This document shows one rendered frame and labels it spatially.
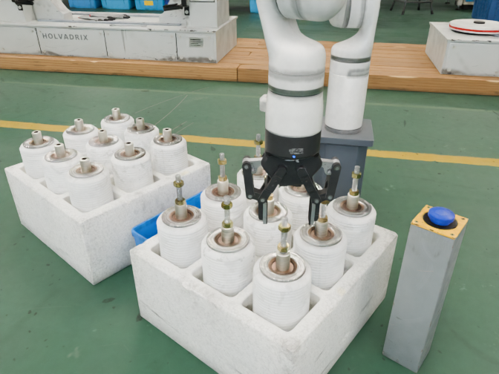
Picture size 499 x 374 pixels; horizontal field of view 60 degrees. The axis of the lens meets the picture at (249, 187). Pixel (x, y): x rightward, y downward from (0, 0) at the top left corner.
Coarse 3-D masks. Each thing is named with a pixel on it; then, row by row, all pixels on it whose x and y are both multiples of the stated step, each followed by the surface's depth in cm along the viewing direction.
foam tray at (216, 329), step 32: (160, 256) 90; (256, 256) 84; (352, 256) 84; (384, 256) 87; (160, 288) 83; (192, 288) 76; (352, 288) 77; (384, 288) 96; (160, 320) 89; (192, 320) 80; (224, 320) 73; (256, 320) 70; (320, 320) 70; (352, 320) 84; (192, 352) 85; (224, 352) 77; (256, 352) 70; (288, 352) 65; (320, 352) 74
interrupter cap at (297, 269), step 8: (264, 256) 72; (272, 256) 72; (296, 256) 72; (264, 264) 70; (272, 264) 71; (296, 264) 70; (304, 264) 70; (264, 272) 68; (272, 272) 68; (280, 272) 69; (288, 272) 69; (296, 272) 68; (304, 272) 69; (280, 280) 67; (288, 280) 67
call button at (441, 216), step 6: (432, 210) 70; (438, 210) 70; (444, 210) 70; (450, 210) 70; (432, 216) 69; (438, 216) 69; (444, 216) 69; (450, 216) 69; (432, 222) 70; (438, 222) 69; (444, 222) 68; (450, 222) 68
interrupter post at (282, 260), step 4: (276, 252) 69; (288, 252) 69; (276, 256) 69; (280, 256) 68; (284, 256) 68; (288, 256) 68; (276, 260) 69; (280, 260) 68; (284, 260) 68; (288, 260) 69; (276, 264) 70; (280, 264) 69; (284, 264) 69; (288, 264) 69; (276, 268) 70; (280, 268) 69; (284, 268) 69; (288, 268) 70
